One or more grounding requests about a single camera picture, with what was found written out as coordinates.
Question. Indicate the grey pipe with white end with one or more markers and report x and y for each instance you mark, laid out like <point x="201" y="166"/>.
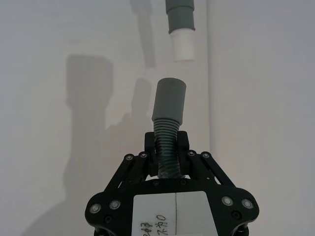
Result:
<point x="181" y="29"/>

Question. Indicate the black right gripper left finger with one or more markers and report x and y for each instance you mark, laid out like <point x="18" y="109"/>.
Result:
<point x="134" y="169"/>

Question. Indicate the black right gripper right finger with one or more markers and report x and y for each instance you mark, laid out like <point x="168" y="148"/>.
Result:
<point x="206" y="169"/>

